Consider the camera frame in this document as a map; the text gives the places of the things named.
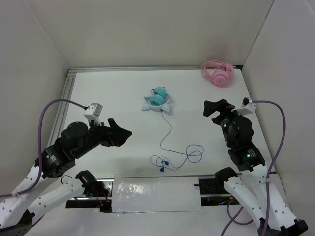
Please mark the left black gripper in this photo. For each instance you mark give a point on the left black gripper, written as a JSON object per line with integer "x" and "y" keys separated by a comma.
{"x": 120, "y": 134}

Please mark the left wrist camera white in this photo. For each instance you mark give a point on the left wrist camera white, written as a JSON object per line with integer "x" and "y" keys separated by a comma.
{"x": 92, "y": 114}

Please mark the pink headphones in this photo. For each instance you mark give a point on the pink headphones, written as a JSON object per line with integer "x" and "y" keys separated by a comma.
{"x": 217, "y": 72}

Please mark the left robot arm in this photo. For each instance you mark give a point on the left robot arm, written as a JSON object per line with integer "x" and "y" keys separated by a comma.
{"x": 18, "y": 214}

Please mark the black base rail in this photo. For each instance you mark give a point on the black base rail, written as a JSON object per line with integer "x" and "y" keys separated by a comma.
{"x": 100, "y": 196}

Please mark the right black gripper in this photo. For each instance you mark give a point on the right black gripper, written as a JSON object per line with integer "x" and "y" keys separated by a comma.
{"x": 222, "y": 105}

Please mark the teal cat-ear headphones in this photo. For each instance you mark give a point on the teal cat-ear headphones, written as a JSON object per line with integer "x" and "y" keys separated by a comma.
{"x": 160, "y": 99}

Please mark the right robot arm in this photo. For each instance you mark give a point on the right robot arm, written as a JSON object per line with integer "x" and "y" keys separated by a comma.
{"x": 252, "y": 187}

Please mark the white foil cover plate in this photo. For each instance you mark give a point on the white foil cover plate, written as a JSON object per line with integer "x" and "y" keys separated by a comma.
{"x": 155, "y": 194}

